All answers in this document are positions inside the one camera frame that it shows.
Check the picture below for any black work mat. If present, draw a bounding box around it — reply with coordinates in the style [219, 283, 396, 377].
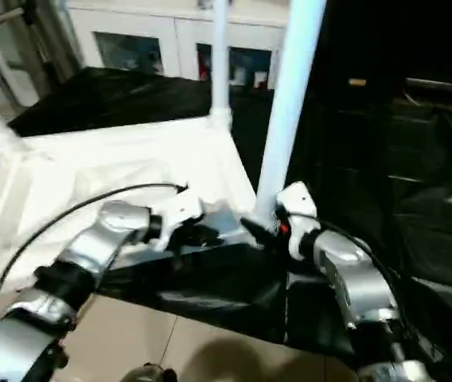
[0, 65, 452, 382]

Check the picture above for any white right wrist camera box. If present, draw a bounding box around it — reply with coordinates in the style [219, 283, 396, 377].
[274, 181, 320, 262]

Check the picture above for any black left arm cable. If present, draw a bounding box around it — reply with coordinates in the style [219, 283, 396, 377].
[0, 183, 189, 319]

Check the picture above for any black flat device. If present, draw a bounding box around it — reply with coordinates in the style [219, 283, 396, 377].
[405, 77, 452, 103]

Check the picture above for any grey metal rack frame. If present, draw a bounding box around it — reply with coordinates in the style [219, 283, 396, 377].
[0, 0, 72, 104]

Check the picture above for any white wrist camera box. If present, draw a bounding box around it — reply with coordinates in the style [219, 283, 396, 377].
[148, 189, 205, 252]
[274, 181, 320, 262]

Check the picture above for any white glass-door cabinet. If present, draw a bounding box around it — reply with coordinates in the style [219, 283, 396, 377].
[65, 0, 292, 90]

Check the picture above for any white plastic table top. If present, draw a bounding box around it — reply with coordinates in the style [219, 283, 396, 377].
[0, 113, 260, 289]

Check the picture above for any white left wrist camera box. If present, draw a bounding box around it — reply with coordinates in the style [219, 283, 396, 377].
[148, 189, 205, 252]

